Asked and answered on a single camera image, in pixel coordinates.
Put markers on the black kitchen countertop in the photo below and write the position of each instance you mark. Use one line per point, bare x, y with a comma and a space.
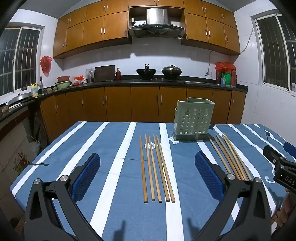
124, 82

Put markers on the person's right hand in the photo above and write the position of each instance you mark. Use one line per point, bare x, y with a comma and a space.
281, 217

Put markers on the orange and white plastic bag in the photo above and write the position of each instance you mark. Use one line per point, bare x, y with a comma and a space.
78, 80

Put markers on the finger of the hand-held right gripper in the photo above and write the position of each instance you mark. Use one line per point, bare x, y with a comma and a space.
290, 149
272, 154

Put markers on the yellow detergent bottle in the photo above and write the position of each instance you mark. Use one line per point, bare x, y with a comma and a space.
34, 90

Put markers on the green packet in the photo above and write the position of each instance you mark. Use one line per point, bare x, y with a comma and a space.
227, 78

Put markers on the steel range hood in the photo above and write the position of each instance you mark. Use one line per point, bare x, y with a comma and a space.
156, 16

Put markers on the small black strip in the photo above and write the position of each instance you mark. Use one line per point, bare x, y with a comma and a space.
38, 164

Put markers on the clear plastic bag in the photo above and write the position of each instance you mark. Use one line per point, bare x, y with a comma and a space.
90, 74

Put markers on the metal faucet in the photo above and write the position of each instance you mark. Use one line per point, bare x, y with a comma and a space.
41, 83

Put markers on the metal pan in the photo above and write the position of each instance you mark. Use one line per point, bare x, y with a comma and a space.
19, 98

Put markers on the barred window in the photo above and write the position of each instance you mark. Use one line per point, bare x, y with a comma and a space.
16, 58
275, 53

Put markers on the red plastic bag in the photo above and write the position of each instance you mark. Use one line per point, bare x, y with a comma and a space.
45, 64
225, 66

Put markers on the small blue box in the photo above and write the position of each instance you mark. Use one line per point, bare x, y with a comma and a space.
223, 82

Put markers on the white wall socket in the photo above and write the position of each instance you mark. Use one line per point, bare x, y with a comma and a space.
208, 73

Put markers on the blue white striped tablecloth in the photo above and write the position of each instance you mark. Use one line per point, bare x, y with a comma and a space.
81, 143

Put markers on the white basket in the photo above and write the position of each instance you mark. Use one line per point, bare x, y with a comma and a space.
35, 147

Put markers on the grey perforated chopstick holder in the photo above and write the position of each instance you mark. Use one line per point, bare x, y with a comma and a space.
196, 118

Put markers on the dark cutting board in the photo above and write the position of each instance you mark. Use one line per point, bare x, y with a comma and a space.
104, 73

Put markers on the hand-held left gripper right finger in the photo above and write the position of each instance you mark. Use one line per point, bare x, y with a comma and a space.
208, 176

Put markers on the wooden lower kitchen cabinets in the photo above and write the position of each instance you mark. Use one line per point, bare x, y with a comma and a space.
143, 104

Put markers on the green basin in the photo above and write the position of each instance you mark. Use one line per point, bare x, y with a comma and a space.
63, 84

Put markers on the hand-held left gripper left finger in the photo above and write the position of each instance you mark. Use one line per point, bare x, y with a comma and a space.
86, 176

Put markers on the black wok with lid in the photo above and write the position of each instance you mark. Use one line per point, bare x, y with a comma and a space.
171, 71

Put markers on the red bottle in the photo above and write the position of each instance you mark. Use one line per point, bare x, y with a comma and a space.
118, 74

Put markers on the open black wok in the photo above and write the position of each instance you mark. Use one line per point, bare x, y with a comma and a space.
145, 72

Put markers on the red basin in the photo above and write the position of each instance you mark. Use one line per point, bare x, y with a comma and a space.
63, 78

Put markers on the gas stove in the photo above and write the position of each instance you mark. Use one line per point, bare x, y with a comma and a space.
159, 80

